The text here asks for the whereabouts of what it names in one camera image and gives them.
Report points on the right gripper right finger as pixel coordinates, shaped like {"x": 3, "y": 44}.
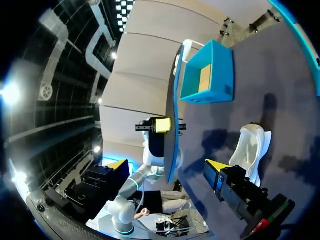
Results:
{"x": 235, "y": 190}

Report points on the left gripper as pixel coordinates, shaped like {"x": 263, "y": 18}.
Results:
{"x": 156, "y": 145}

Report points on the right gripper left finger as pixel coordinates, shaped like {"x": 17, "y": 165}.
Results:
{"x": 100, "y": 190}

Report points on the blue and black insole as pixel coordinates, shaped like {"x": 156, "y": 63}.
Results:
{"x": 172, "y": 112}

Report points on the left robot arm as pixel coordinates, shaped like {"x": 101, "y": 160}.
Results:
{"x": 122, "y": 210}

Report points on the white sneaker with laces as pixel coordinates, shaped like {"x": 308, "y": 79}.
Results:
{"x": 250, "y": 140}

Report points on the person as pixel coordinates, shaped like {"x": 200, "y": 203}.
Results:
{"x": 175, "y": 205}

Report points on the teal box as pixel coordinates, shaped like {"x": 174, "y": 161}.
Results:
{"x": 220, "y": 75}

